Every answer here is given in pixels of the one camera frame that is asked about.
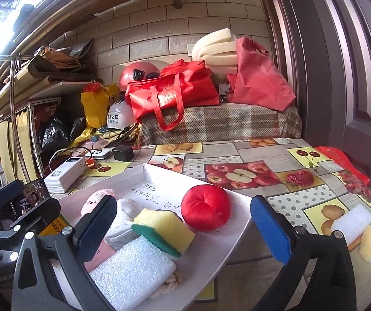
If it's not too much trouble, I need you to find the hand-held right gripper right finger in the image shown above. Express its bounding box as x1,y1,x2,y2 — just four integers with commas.
250,195,357,311

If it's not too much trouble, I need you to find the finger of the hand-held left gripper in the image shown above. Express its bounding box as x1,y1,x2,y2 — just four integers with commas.
9,197,61,235
0,179,24,232

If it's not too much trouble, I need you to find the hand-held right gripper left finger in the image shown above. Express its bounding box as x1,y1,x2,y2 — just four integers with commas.
12,194,118,311

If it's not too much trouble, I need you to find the pink fluffy ball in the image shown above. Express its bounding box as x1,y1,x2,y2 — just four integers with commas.
81,188,116,216

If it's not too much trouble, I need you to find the large white foam block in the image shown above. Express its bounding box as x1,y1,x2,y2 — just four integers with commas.
89,236,177,311

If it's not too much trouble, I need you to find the yellow kitchen sponge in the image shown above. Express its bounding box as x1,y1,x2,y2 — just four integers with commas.
131,208,195,258

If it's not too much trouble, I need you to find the red plush apple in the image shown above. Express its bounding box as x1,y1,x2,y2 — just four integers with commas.
181,185,231,232

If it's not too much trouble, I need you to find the white box tray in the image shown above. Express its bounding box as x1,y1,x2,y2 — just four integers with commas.
51,163,254,311

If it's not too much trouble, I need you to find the smartphone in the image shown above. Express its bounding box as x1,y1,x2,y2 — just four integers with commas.
0,178,50,231

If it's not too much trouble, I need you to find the white cloth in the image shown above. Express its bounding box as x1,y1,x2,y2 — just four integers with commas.
104,199,144,252

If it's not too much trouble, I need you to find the pink cloth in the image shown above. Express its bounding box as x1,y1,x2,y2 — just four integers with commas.
83,242,118,273

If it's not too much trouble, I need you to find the white power bank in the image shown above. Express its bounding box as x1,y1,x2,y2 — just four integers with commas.
44,156,87,194

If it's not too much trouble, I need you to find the fruit print tablecloth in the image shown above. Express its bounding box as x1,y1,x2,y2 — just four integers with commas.
43,138,371,311

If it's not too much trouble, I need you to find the yellow curtain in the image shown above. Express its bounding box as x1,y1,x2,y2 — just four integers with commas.
0,110,41,187

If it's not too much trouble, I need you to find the white round charger pad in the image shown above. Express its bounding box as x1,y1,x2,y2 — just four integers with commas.
88,148,112,160

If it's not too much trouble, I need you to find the black plastic bag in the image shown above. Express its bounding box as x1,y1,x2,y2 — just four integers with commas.
40,117,86,157

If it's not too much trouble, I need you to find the black charger cube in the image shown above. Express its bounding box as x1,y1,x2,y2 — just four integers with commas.
112,146,133,162

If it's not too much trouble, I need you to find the small white foam block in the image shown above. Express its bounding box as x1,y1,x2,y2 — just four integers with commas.
331,205,371,234

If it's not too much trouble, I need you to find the metal storage shelf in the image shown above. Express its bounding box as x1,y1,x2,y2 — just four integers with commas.
0,45,98,188

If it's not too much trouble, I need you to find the flat red gift bag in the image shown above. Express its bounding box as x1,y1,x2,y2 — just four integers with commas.
315,146,371,186

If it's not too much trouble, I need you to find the white helmet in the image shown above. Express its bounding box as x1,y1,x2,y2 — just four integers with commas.
107,101,138,131

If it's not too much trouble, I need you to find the yellow shopping bag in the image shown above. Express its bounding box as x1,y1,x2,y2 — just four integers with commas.
81,84,120,129

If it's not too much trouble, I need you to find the plaid blanket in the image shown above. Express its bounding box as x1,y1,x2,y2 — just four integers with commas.
139,103,303,146

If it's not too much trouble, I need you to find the matte red fabric bag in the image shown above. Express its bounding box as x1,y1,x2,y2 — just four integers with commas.
227,37,297,111

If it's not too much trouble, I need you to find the glossy red tote bag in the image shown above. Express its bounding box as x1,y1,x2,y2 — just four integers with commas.
125,59,220,132

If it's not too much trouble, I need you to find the pink helmet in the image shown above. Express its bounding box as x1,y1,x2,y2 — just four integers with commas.
118,61,162,93

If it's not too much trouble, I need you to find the window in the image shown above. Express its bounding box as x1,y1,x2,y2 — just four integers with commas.
0,0,87,67

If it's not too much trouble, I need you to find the brown door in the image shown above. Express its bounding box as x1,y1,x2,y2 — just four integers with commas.
257,0,371,198

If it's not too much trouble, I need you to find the rolled cream foam sheet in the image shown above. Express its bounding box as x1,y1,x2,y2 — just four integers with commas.
191,27,239,76

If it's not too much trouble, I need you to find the white cable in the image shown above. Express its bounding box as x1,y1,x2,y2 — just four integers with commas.
50,147,93,169

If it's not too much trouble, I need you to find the cream rope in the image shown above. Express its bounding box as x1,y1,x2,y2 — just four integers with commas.
148,268,183,299

